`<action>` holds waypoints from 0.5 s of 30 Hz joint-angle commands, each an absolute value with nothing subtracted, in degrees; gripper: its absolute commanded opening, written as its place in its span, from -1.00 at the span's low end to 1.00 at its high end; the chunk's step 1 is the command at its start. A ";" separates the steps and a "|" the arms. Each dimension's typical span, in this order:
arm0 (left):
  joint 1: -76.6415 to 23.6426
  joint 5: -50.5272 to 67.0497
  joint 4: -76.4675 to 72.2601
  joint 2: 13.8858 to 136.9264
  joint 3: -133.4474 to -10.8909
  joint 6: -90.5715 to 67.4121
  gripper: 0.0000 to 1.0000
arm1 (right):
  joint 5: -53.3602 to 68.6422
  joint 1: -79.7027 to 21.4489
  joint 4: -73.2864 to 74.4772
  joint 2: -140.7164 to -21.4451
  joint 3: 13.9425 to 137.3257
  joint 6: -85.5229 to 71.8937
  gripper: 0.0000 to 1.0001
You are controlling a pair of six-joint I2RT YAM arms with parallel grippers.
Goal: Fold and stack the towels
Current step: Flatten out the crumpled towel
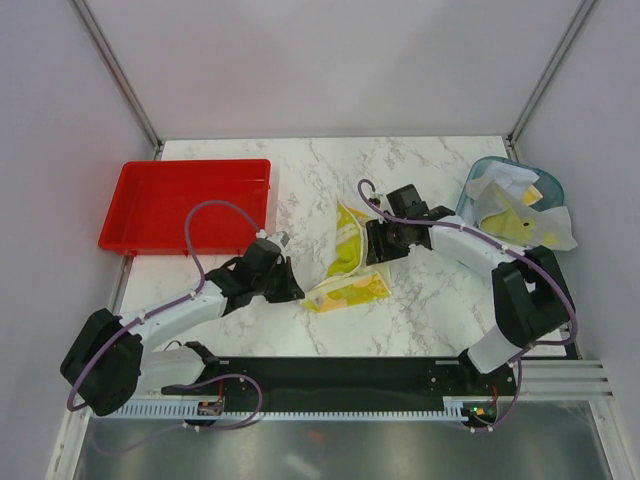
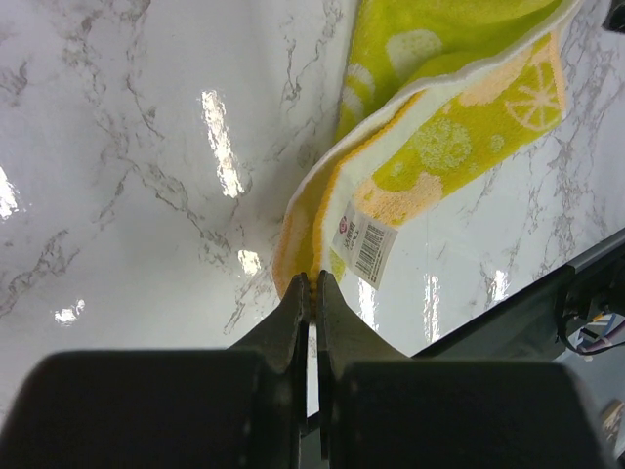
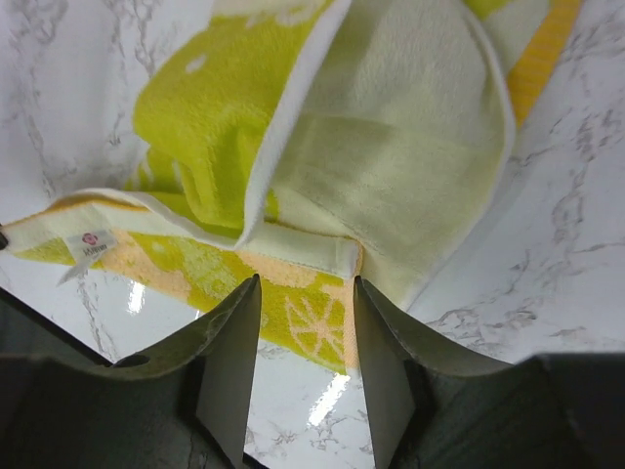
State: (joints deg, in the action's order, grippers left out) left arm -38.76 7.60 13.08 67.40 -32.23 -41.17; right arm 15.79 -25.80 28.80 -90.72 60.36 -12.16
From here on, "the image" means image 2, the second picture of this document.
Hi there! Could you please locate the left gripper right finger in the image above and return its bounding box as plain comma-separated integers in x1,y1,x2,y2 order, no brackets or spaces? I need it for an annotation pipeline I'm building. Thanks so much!
315,273,617,468

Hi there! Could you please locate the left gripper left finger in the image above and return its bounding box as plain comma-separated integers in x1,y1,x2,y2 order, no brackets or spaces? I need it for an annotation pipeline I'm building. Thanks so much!
1,275,309,468

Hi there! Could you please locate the yellow green patterned towel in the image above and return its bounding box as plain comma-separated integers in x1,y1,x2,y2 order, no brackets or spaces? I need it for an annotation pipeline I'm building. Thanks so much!
272,1,580,294

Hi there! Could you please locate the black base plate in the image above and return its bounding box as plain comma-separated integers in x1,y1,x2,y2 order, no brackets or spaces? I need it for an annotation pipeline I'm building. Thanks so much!
415,231,624,361

